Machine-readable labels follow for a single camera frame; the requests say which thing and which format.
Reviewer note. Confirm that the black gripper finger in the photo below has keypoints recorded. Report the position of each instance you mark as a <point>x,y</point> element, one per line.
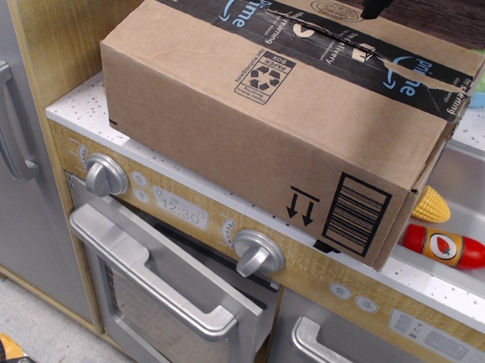
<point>373,8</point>

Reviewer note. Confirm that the large brown cardboard box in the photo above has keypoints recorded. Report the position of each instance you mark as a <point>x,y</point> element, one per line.
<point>323,118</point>

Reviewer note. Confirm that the yellow toy corn cob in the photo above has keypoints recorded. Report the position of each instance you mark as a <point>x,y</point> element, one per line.
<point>431,207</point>

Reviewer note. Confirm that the red toy ketchup bottle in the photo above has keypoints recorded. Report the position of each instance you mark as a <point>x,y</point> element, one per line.
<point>450,249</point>

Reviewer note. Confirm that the silver right oven knob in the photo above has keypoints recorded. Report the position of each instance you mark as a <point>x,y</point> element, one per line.
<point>257,253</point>

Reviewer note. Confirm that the silver oven knob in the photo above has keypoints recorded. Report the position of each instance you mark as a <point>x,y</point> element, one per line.
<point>105,176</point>
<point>257,253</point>

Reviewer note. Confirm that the silver left oven knob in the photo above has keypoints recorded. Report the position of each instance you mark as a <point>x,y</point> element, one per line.
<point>105,176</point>

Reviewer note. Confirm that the silver dishwasher door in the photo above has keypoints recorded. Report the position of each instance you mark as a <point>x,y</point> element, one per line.
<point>336,333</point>

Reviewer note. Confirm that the silver oven door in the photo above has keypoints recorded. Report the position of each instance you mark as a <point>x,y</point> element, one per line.
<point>165,298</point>

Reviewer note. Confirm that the grey toy fridge door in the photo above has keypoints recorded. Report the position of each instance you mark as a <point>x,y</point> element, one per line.
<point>37,250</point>

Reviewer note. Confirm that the yellow object at floor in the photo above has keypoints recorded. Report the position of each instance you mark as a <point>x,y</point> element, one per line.
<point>11,348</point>

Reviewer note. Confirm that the silver fridge door handle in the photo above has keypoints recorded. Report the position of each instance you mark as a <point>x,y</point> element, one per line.
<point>19,168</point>

